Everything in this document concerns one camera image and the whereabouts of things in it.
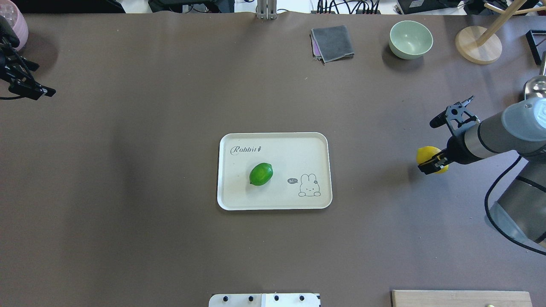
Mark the green lime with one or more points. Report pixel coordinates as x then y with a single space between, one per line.
261 174

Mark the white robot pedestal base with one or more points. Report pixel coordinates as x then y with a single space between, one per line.
295 299

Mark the pink bowl with ice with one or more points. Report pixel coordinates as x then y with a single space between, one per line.
17 22

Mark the wooden cutting board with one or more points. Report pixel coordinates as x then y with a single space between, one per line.
428 298

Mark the metal scoop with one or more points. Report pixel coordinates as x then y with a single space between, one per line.
536 86

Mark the mint green bowl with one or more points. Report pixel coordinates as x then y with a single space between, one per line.
410 40

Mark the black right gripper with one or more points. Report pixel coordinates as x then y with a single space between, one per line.
456 154

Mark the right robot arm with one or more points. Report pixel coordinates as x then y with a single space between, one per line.
515 202

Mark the black glass rack tray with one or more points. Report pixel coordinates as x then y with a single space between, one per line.
535 38

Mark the wooden mug tree stand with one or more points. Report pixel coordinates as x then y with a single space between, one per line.
480 45

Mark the grey folded cloth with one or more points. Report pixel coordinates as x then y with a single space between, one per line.
331 44

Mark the cream rabbit tray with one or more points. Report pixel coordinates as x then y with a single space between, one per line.
301 171

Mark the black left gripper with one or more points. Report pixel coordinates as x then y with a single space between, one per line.
16 75

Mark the yellow lemon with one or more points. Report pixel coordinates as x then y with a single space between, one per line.
427 152

